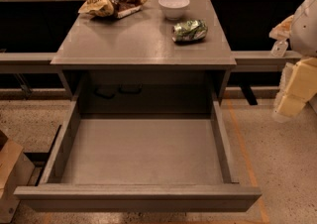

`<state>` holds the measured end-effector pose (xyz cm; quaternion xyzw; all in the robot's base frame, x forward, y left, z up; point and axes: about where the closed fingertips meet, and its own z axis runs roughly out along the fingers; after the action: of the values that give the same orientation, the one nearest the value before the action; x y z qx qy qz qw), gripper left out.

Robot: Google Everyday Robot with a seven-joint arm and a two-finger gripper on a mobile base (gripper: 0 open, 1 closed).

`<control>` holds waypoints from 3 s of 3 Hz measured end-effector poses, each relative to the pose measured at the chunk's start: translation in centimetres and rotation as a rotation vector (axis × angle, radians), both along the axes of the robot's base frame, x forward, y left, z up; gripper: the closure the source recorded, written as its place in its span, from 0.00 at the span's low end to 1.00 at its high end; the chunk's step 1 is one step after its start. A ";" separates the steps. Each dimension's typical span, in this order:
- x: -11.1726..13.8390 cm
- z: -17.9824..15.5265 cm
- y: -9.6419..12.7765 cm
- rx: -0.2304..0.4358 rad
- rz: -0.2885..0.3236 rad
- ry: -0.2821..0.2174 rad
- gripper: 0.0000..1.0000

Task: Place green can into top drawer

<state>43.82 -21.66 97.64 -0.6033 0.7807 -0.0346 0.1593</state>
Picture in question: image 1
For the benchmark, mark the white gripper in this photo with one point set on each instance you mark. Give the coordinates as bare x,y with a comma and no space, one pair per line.
305,31

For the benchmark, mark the crushed green soda can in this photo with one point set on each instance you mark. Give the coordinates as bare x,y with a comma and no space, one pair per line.
189,31

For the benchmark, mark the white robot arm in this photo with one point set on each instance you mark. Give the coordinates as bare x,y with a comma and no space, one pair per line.
303,37

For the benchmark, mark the open grey top drawer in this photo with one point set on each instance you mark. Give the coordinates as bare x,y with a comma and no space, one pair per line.
178,164

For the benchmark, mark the grey drawer cabinet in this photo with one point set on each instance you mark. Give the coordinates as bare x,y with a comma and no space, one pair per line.
135,67

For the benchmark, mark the white ceramic bowl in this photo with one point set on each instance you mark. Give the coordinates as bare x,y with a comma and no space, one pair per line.
173,9

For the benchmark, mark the brown chip bag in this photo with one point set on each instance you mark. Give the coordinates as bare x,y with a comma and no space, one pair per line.
111,8

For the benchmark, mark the cardboard box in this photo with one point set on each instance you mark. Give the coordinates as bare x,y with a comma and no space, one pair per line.
15,170

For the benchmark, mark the grey metal frame rail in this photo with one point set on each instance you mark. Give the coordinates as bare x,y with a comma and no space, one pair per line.
27,63

